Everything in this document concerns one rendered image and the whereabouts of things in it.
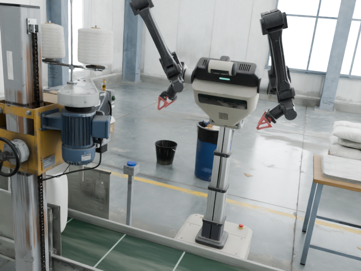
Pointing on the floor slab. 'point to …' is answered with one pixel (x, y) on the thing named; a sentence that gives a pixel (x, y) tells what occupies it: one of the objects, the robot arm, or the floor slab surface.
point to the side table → (321, 215)
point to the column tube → (29, 12)
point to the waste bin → (206, 149)
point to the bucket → (165, 151)
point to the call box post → (129, 200)
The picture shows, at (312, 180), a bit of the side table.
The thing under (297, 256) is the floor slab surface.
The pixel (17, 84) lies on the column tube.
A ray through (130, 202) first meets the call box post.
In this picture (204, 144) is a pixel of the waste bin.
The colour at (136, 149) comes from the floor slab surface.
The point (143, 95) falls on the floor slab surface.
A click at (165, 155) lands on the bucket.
